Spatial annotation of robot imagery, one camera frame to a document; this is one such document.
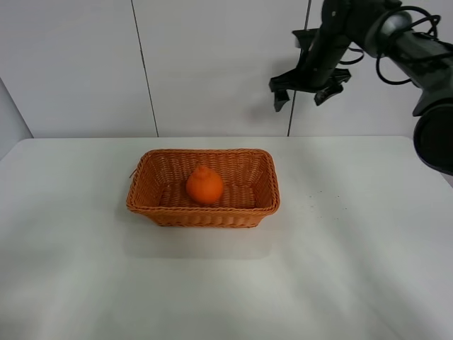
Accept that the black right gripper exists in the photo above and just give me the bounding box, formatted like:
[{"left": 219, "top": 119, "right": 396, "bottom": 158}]
[{"left": 268, "top": 0, "right": 387, "bottom": 113}]

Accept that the orange fruit with stem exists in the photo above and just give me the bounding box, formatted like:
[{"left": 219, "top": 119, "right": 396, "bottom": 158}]
[{"left": 185, "top": 165, "right": 224, "bottom": 205}]

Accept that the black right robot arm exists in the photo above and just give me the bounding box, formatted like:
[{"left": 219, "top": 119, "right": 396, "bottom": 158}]
[{"left": 269, "top": 1, "right": 452, "bottom": 175}]

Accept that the orange woven wicker basket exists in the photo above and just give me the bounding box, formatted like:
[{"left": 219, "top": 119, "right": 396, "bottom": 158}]
[{"left": 126, "top": 149, "right": 280, "bottom": 228}]

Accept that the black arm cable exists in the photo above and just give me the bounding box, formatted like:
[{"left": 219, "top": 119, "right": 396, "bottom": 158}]
[{"left": 338, "top": 6, "right": 442, "bottom": 86}]

